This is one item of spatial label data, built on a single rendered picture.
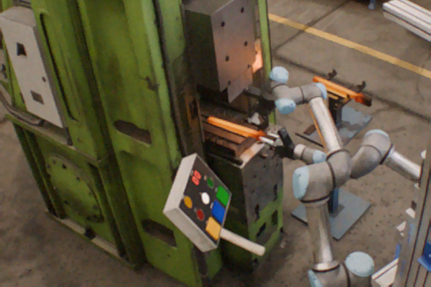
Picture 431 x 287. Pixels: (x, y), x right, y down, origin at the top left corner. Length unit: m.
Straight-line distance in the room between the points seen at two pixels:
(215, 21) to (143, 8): 0.34
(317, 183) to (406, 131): 2.53
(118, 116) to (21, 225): 1.66
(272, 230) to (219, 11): 1.62
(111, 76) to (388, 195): 2.16
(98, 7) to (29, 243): 2.08
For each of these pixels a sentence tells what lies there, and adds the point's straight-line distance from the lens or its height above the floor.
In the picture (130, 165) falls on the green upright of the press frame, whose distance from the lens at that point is 3.14.
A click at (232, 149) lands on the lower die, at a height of 0.98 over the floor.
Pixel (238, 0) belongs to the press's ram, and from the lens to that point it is 2.60.
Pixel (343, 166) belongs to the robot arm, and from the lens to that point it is 2.19.
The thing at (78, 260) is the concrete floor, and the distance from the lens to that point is 3.91.
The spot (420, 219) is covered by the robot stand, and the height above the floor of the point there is 1.33.
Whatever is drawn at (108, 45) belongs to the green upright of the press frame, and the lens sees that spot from 2.70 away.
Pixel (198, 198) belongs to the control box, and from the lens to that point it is 2.49.
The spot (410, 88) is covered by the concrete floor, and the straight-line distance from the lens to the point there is 5.11.
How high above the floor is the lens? 2.86
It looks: 38 degrees down
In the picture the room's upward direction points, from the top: 8 degrees counter-clockwise
